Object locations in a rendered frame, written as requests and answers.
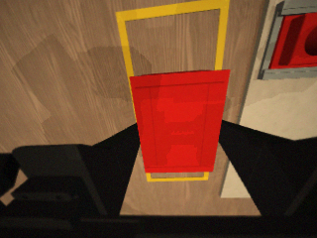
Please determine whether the yellow rectangular outline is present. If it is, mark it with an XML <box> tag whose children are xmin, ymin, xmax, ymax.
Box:
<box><xmin>115</xmin><ymin>0</ymin><xmax>230</xmax><ymax>181</ymax></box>

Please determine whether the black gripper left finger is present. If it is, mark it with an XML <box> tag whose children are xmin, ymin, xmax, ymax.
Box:
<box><xmin>11</xmin><ymin>123</ymin><xmax>141</xmax><ymax>214</ymax></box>

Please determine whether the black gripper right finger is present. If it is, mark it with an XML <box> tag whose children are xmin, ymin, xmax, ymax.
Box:
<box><xmin>219</xmin><ymin>120</ymin><xmax>317</xmax><ymax>216</ymax></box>

